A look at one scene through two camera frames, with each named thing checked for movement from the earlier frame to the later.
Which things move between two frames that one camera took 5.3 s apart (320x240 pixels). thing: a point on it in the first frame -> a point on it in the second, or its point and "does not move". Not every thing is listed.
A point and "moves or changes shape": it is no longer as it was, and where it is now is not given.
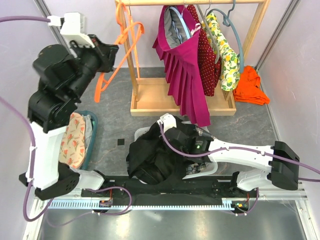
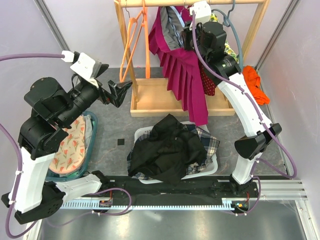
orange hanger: (124, 21) -> (132, 20)
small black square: (120, 141) does not move
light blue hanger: (184, 23) moves or changes shape
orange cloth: (248, 89) does not move
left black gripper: (107, 52) -> (118, 89)
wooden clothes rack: (149, 96) does not move
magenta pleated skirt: (177, 43) does not move
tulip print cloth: (73, 145) does not move
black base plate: (170, 188) does not move
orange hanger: (101, 83) -> (147, 67)
